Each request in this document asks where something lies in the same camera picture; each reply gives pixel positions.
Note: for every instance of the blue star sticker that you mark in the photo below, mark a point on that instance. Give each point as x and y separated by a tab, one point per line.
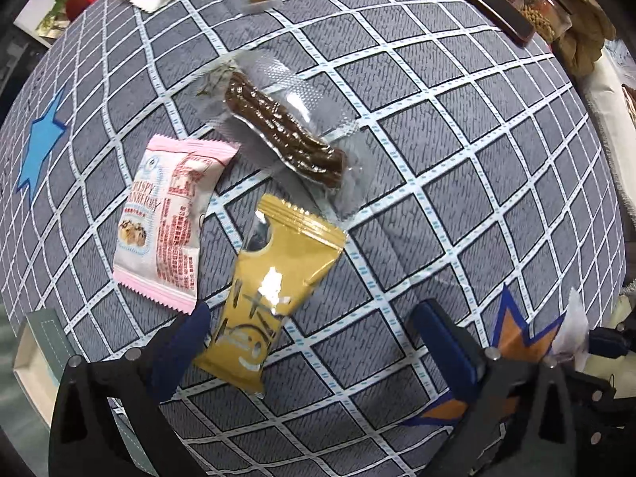
42	139

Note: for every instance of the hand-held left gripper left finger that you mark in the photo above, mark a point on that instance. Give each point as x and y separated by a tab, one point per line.
184	345

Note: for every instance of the gold snack packet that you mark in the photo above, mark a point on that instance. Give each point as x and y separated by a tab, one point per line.
268	283

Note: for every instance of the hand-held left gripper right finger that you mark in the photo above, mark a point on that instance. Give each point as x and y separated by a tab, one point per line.
447	348

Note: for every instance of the grey green box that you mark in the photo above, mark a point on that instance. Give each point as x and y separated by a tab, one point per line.
47	338

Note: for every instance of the grey checked tablecloth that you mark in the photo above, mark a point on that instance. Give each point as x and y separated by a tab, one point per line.
447	159

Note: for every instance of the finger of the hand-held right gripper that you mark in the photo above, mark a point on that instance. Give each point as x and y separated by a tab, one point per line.
608	342
594	390

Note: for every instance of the clear packed brown sausage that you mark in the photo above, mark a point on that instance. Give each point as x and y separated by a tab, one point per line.
283	129

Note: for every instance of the clear packet of nuts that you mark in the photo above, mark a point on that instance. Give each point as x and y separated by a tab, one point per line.
544	12

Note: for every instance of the brown dried snack bundle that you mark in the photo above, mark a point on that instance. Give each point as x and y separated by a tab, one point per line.
586	25

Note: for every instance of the pink snack packet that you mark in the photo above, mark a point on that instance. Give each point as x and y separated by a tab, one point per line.
169	218

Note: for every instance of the small clear wrapper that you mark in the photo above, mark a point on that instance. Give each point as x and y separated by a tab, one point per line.
571	320

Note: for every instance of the white fringed cloth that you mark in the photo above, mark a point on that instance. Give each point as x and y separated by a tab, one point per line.
616	124

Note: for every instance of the dark red tray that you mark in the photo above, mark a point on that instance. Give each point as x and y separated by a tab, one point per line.
487	2

